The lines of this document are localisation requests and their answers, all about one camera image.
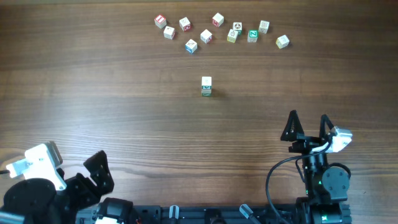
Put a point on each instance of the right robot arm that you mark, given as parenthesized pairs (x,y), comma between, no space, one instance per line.
(326,184)

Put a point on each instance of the block with red side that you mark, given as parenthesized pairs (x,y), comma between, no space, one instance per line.
(185,24)

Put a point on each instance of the green X letter block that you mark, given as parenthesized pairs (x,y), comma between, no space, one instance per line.
(206,92)

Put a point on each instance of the plain top block left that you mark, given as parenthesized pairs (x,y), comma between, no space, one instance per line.
(169,32)

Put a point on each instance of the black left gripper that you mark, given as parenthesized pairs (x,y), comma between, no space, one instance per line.
(101,176)

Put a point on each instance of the yellow wooden block far right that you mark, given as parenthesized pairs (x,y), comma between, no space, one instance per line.
(282,41)

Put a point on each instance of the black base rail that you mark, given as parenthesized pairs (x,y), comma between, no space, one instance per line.
(243,214)

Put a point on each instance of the green Z letter block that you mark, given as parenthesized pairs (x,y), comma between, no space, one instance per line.
(253,35)

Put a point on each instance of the block with dark picture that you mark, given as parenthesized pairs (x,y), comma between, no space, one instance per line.
(237,26)

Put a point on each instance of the white block red corner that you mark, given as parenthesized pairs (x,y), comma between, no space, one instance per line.
(206,36)

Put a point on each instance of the red I letter block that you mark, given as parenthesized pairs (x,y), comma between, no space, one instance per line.
(160,21)

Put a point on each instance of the red-sided block top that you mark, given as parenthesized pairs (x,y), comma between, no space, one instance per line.
(217,19)

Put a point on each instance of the yellow-sided wooden block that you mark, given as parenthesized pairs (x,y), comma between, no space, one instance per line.
(232,35)

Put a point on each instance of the plain wooden block right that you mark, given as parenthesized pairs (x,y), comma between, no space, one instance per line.
(263,27)

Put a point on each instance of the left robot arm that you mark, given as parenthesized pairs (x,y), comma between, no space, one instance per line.
(37,201)

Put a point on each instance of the blue-sided wooden block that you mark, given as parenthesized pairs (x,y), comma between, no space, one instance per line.
(191,46)

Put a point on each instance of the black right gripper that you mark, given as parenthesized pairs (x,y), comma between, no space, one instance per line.
(306,142)

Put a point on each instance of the wooden block green side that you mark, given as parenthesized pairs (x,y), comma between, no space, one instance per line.
(206,83)

